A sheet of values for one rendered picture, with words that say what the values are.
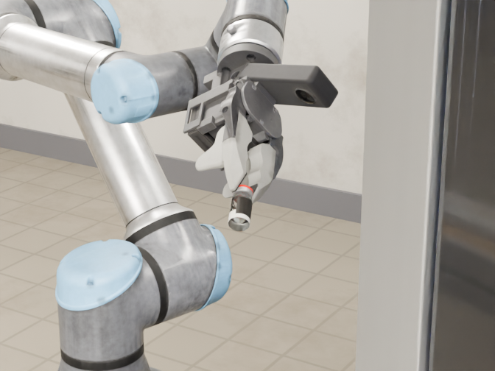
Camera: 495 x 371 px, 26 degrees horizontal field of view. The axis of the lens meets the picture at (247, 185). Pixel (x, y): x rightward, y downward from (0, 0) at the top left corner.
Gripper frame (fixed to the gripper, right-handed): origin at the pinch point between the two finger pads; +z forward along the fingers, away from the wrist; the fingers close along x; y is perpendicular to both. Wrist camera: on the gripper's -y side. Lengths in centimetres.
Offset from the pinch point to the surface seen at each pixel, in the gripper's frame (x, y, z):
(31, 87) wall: -133, 260, -303
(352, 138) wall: -189, 112, -237
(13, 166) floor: -148, 274, -269
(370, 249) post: 12.1, -22.2, 27.1
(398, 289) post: 10.6, -23.6, 30.0
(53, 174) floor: -156, 254, -260
